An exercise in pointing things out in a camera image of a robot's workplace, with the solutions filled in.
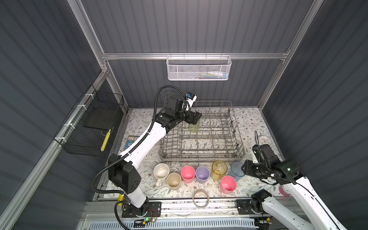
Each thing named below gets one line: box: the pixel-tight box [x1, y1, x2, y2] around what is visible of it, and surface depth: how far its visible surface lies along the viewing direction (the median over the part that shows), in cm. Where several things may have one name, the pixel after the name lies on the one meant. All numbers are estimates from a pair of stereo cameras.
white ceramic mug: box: [153, 162, 171, 188], surface depth 82 cm
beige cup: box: [166, 172, 182, 191], surface depth 81 cm
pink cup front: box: [219, 175, 238, 195], surface depth 82 cm
